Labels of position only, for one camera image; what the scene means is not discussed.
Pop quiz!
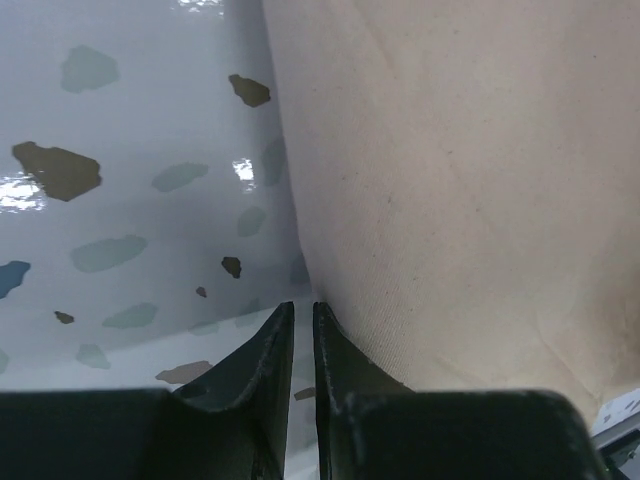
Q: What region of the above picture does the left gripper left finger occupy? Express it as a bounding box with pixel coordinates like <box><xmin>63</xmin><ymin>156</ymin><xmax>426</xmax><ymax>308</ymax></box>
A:
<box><xmin>1</xmin><ymin>302</ymin><xmax>294</xmax><ymax>479</ymax></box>

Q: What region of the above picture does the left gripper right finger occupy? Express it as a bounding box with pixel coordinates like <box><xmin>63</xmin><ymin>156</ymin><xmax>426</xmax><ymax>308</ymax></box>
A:
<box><xmin>313</xmin><ymin>302</ymin><xmax>608</xmax><ymax>479</ymax></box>

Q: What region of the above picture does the beige cloth mat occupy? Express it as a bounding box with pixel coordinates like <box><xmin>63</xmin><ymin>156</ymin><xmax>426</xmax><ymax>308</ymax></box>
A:
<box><xmin>264</xmin><ymin>1</ymin><xmax>639</xmax><ymax>430</ymax></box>

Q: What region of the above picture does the aluminium rail frame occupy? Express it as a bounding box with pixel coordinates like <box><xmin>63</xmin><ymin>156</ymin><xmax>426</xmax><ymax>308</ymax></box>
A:
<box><xmin>592</xmin><ymin>413</ymin><xmax>639</xmax><ymax>479</ymax></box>

